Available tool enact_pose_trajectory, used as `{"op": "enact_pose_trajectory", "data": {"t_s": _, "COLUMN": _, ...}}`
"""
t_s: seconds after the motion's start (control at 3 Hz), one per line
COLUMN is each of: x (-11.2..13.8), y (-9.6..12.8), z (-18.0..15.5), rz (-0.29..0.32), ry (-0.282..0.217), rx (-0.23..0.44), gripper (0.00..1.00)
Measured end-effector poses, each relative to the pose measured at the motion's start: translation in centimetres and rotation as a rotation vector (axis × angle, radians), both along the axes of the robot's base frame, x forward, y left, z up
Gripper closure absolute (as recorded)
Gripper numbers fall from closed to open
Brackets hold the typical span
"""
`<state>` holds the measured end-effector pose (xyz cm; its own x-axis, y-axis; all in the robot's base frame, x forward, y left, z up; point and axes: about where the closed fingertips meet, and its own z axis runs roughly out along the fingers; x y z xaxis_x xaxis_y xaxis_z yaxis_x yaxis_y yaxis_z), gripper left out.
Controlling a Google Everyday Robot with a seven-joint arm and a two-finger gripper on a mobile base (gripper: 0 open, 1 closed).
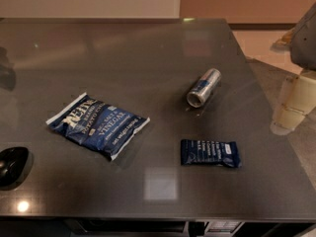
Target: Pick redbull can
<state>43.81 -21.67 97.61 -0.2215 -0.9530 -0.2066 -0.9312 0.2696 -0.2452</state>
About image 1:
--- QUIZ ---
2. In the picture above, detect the silver blue redbull can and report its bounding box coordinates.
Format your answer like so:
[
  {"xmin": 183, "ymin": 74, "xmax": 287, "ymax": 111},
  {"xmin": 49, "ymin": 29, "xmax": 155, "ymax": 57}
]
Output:
[{"xmin": 187, "ymin": 68, "xmax": 221, "ymax": 108}]

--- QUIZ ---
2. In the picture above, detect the black rounded object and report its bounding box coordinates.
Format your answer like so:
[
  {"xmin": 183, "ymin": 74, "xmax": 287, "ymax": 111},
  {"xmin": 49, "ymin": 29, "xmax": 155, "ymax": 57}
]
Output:
[{"xmin": 0, "ymin": 147, "xmax": 29, "ymax": 188}]

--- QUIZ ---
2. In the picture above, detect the dark blue snack bar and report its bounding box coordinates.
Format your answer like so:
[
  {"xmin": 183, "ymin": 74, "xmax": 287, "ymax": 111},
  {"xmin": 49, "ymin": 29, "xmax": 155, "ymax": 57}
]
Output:
[{"xmin": 181, "ymin": 139, "xmax": 241, "ymax": 168}]

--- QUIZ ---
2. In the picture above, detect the blue potato chips bag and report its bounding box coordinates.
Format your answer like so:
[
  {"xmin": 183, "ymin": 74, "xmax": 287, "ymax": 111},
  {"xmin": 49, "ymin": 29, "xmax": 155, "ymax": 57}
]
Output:
[{"xmin": 46, "ymin": 93, "xmax": 150, "ymax": 160}]

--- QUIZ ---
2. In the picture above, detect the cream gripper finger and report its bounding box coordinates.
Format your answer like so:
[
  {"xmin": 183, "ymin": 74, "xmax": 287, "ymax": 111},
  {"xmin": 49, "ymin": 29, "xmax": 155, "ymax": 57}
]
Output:
[
  {"xmin": 278, "ymin": 75, "xmax": 298, "ymax": 114},
  {"xmin": 271, "ymin": 70, "xmax": 316, "ymax": 135}
]

